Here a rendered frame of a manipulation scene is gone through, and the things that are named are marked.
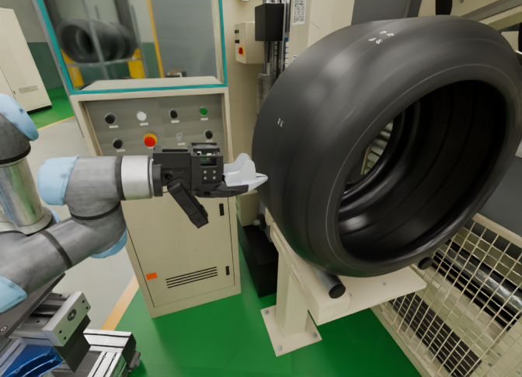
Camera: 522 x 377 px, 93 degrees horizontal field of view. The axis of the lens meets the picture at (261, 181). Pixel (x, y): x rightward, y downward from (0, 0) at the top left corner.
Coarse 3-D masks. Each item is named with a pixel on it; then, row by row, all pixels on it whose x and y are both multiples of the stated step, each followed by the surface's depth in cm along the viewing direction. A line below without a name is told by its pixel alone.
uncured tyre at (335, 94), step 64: (320, 64) 43; (384, 64) 36; (448, 64) 37; (512, 64) 41; (256, 128) 56; (320, 128) 38; (448, 128) 69; (512, 128) 48; (320, 192) 41; (384, 192) 84; (448, 192) 69; (320, 256) 49; (384, 256) 60
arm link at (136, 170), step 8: (128, 160) 39; (136, 160) 40; (144, 160) 40; (152, 160) 42; (128, 168) 39; (136, 168) 39; (144, 168) 39; (128, 176) 38; (136, 176) 39; (144, 176) 39; (128, 184) 39; (136, 184) 39; (144, 184) 39; (152, 184) 40; (128, 192) 39; (136, 192) 40; (144, 192) 40; (152, 192) 41; (128, 200) 41
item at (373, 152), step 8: (392, 120) 94; (384, 128) 97; (384, 136) 98; (376, 144) 102; (384, 144) 98; (368, 152) 107; (376, 152) 104; (368, 160) 109; (376, 160) 103; (368, 168) 112
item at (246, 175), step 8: (248, 160) 45; (240, 168) 46; (248, 168) 46; (224, 176) 45; (232, 176) 45; (240, 176) 46; (248, 176) 47; (264, 176) 50; (232, 184) 46; (240, 184) 46; (256, 184) 48
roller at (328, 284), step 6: (318, 270) 64; (318, 276) 64; (324, 276) 62; (330, 276) 62; (336, 276) 62; (324, 282) 62; (330, 282) 60; (336, 282) 60; (330, 288) 60; (336, 288) 59; (342, 288) 60; (330, 294) 60; (336, 294) 60; (342, 294) 61
